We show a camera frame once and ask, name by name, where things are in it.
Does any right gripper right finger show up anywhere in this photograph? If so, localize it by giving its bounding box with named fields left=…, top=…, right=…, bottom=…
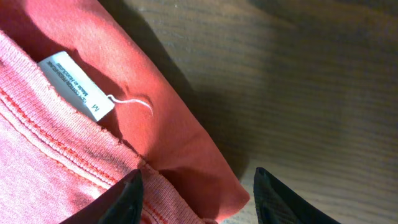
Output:
left=253, top=167, right=340, bottom=224

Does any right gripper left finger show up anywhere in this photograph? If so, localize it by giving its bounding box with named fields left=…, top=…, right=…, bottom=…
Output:
left=62, top=169, right=144, bottom=224

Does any orange printed t-shirt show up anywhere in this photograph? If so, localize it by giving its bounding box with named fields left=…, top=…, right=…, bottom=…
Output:
left=1, top=0, right=249, bottom=223

